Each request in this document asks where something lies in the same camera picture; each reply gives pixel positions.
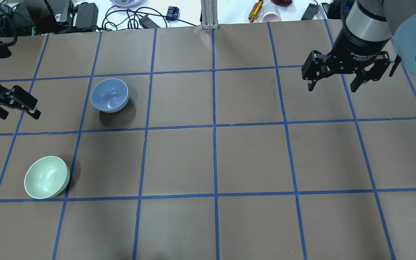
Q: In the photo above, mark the green bowl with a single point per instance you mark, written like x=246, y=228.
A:
x=47, y=177

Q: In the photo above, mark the blue bowl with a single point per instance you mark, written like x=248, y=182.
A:
x=110, y=95

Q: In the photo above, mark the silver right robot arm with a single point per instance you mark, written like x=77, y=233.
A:
x=375, y=34

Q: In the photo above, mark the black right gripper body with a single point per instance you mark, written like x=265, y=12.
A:
x=359, y=46

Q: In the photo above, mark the black power adapter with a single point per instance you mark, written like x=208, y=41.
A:
x=86, y=15

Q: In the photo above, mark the purple plate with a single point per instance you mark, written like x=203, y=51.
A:
x=125, y=3

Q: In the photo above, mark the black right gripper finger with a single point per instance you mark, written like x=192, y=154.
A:
x=380, y=66
x=315, y=68

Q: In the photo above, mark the aluminium frame post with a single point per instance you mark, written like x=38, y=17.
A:
x=209, y=14

